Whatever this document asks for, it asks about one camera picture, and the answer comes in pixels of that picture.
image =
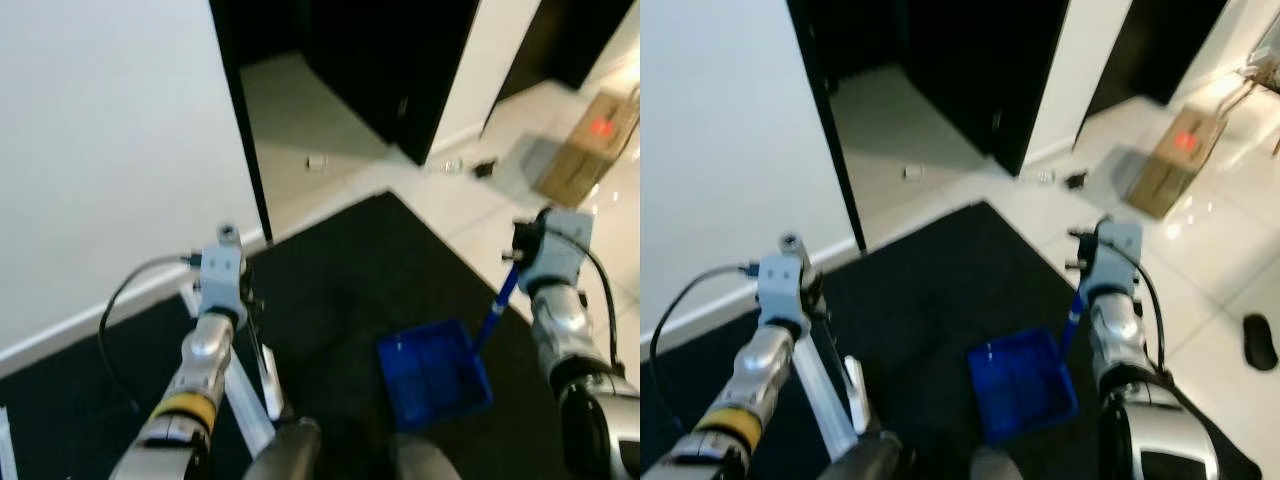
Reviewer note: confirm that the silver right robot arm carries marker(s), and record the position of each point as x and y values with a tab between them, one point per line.
1130	350
570	340

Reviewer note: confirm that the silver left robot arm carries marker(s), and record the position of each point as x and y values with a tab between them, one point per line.
190	370
745	385

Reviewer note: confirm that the black floor mat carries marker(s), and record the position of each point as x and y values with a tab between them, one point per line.
930	280
350	280

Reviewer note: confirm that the small black object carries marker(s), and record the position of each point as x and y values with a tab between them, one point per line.
1076	181
484	168

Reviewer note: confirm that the small clear plastic bottle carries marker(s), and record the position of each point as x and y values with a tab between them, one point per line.
1045	177
454	166

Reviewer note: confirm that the brown cardboard box red mark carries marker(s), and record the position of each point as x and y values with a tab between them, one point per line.
590	150
1180	160

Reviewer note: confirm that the grey robot left leg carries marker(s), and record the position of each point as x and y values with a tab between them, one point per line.
285	452
860	458

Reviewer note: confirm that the grey robot leg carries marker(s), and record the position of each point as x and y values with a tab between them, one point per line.
418	460
285	452
995	465
860	458

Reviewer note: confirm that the small white flat object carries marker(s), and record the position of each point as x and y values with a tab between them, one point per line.
317	162
912	173

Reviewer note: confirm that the black slipper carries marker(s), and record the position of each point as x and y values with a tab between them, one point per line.
1260	342

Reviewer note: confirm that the black door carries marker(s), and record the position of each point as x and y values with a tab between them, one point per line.
400	60
990	70

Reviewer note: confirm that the grey robot right leg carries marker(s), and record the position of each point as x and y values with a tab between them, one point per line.
995	465
418	460

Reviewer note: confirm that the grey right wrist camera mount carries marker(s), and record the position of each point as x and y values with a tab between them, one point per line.
1118	255
560	250

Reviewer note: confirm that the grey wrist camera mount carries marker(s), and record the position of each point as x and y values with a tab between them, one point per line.
222	280
782	290
560	250
1118	255

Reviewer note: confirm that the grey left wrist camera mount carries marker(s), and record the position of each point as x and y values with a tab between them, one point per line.
222	280
782	290

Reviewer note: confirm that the black door frame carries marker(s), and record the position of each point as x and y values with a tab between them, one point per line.
240	120
825	120

